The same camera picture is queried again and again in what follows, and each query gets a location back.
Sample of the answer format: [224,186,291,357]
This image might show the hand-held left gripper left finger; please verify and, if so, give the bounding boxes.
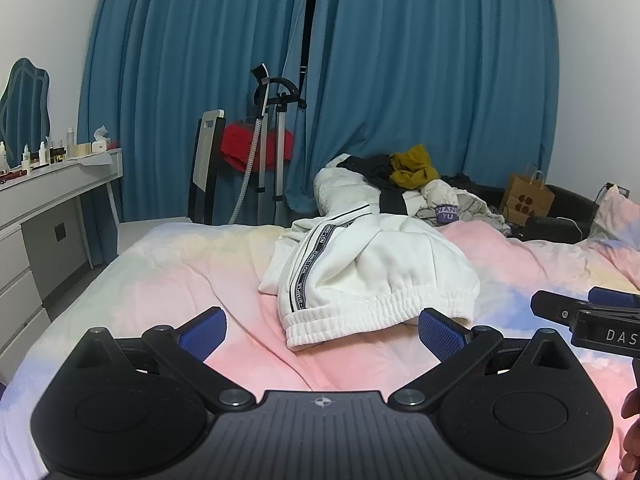
[65,306,256,414]

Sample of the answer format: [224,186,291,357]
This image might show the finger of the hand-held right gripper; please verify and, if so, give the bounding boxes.
[531,290,592,333]
[588,287,640,309]

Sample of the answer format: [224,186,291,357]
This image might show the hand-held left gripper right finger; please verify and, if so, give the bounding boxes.
[389,308,583,413]

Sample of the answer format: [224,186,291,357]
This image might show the white striped sweatpants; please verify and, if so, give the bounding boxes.
[258,205,481,352]

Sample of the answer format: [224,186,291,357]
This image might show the person's right hand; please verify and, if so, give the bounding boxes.
[620,389,640,467]

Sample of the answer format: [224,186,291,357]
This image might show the pastel bed blanket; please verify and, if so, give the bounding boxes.
[0,219,640,480]

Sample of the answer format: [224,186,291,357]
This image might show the pastel pillow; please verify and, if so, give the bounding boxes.
[589,185,640,292]

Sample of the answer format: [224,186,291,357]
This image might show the brown paper bag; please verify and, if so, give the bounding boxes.
[500,164,556,229]

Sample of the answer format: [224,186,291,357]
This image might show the grey garment with purple label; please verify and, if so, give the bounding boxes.
[405,179,512,235]

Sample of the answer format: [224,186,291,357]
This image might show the mustard yellow garment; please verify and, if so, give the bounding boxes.
[389,144,441,191]

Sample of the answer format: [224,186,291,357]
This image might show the black and white chair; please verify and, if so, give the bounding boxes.
[187,109,226,226]

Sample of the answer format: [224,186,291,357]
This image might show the white puffer jacket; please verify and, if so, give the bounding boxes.
[313,154,396,221]

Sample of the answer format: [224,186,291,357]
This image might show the black garment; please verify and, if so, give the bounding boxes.
[336,154,408,214]

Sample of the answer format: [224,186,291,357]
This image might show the red garment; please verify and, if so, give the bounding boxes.
[221,118,294,174]

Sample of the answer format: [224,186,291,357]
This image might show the white tissue box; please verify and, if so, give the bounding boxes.
[91,126,119,154]

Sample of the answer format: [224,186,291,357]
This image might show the garment steamer stand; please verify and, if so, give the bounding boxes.
[229,62,307,226]

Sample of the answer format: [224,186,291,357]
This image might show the white dressing table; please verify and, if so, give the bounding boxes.
[0,148,124,386]

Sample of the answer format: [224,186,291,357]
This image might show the blue curtain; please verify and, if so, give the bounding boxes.
[77,0,321,225]

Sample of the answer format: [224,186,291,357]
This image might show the wavy blue mirror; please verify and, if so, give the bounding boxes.
[0,57,51,169]

